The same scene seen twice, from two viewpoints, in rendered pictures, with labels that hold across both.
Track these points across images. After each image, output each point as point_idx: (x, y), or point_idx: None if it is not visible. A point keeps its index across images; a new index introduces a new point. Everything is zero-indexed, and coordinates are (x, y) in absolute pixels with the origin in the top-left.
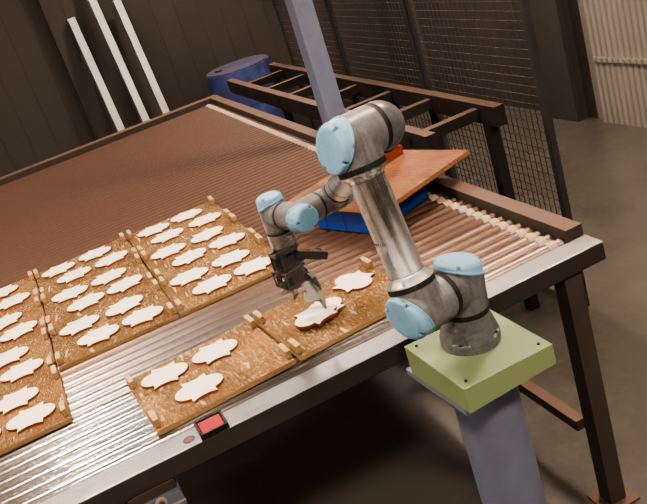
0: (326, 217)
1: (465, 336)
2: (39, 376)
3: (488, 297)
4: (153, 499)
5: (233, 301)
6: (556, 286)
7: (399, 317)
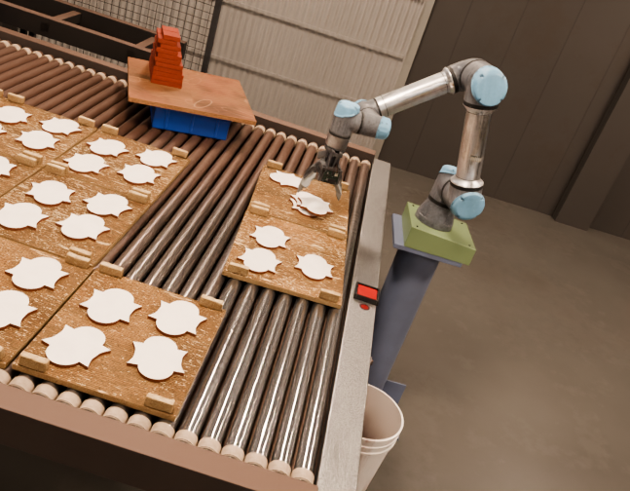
0: (169, 118)
1: (451, 218)
2: (82, 277)
3: (387, 196)
4: None
5: (183, 192)
6: None
7: (470, 205)
